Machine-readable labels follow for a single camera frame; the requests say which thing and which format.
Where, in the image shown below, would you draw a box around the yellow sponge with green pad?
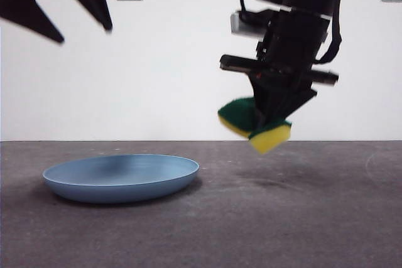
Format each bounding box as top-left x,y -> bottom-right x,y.
217,97 -> 293,155

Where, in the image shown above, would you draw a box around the light blue round plate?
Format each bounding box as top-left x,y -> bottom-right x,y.
42,154 -> 200,204

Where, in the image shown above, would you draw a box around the pale grey camera box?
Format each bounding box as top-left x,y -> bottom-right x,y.
230,10 -> 273,36

